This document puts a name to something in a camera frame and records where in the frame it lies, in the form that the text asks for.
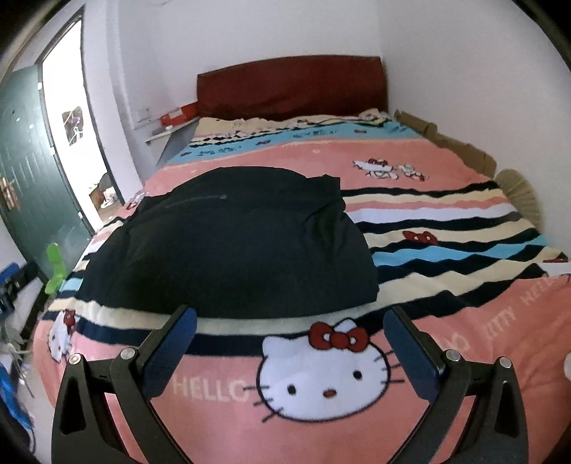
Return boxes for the blue plastic rack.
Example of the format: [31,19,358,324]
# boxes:
[0,263,27,322]

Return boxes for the dark navy puffer jacket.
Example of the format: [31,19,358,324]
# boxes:
[76,166,380,319]

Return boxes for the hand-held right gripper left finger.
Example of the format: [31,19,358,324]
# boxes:
[51,304,198,464]

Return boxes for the striped cartoon printed blanket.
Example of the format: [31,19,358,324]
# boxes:
[33,109,571,464]

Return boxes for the brown cardboard strip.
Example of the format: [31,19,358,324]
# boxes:
[395,109,497,177]

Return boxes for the red box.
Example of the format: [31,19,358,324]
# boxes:
[161,102,198,126]

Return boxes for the dark red headboard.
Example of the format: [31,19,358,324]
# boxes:
[197,56,388,122]

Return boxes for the wall poster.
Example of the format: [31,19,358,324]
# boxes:
[62,106,85,146]

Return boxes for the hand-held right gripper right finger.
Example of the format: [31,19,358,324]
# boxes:
[383,306,529,464]

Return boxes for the grey wall shelf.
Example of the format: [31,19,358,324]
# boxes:
[145,118,199,168]

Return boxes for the brown cardboard box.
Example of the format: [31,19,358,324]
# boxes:
[89,172,119,210]

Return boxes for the green door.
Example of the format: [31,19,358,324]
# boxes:
[0,65,96,273]

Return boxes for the green plastic stool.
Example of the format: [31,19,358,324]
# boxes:
[45,243,67,295]

